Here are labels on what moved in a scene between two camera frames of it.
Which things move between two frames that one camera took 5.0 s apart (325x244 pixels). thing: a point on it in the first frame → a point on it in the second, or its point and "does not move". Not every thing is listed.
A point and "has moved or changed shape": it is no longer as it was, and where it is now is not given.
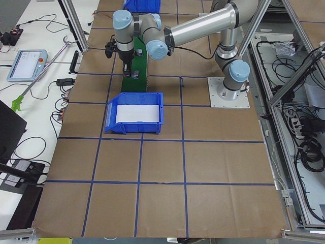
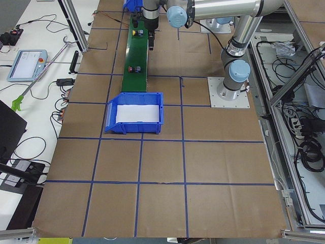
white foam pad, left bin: x=134 y=113 does not move
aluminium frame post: x=75 y=23 does not move
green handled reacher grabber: x=17 y=103 does not move
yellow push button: x=139 y=52 has moved or changed shape
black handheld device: x=73 y=63 does not move
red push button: x=135 y=74 has moved or changed shape
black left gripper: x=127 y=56 → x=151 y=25
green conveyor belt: x=139 y=63 does not move
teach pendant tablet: x=28 y=65 does not move
